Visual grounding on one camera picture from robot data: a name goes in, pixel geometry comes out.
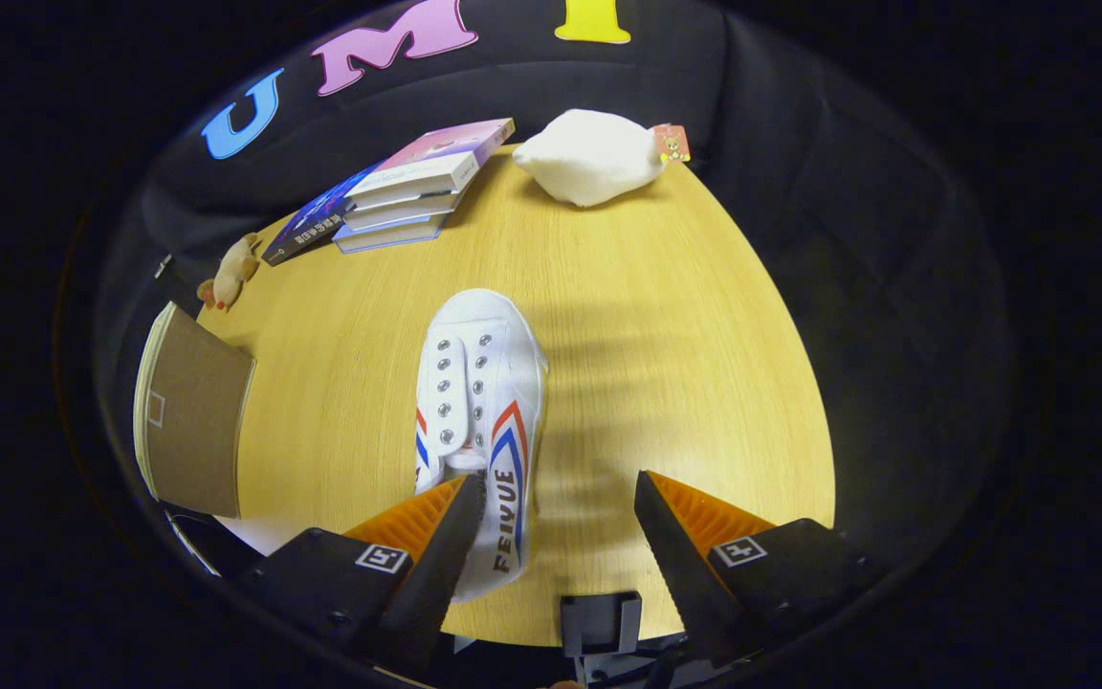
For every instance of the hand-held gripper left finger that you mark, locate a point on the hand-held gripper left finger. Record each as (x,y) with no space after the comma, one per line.
(441,574)

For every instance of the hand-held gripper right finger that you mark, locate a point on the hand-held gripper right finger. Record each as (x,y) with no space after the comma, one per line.
(680,574)

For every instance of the white striped canvas shoe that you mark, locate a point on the white striped canvas shoe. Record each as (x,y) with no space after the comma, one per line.
(484,383)

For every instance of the brown fabric storage box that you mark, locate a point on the brown fabric storage box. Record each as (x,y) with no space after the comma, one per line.
(192,411)

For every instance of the pale blue cover book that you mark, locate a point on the pale blue cover book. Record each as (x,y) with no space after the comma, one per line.
(388,234)

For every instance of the brown plush dog toy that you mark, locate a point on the brown plush dog toy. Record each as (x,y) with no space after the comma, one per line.
(231,273)

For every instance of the white-edged book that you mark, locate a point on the white-edged book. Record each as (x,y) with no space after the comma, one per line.
(407,206)

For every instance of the dark blue book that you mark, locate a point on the dark blue book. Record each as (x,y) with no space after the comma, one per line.
(307,225)

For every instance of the pink cover book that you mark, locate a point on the pink cover book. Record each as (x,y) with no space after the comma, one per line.
(436,158)

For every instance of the white plush toy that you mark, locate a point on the white plush toy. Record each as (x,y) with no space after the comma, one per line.
(589,158)

